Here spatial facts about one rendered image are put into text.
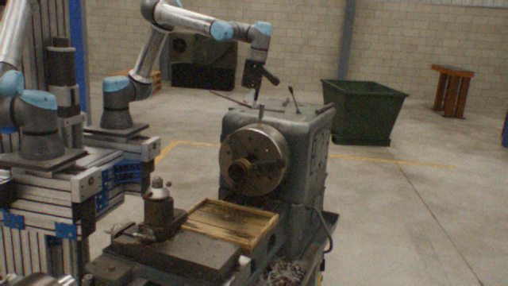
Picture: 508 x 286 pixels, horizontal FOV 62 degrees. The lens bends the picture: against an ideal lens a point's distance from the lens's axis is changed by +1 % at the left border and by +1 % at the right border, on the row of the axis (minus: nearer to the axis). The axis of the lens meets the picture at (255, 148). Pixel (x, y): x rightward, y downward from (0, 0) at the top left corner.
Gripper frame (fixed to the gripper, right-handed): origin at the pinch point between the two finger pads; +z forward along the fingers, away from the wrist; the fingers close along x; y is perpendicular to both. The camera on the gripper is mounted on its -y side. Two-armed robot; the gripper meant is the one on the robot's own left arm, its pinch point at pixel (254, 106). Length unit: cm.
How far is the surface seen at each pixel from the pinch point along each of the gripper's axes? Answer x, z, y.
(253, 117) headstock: -16.1, 9.1, -1.8
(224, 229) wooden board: 32, 44, 6
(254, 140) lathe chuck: 4.3, 13.6, -2.3
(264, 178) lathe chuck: 7.7, 29.3, -9.5
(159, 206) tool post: 57, 24, 29
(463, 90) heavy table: -690, 55, -482
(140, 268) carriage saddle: 63, 44, 32
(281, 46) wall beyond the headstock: -982, 55, -118
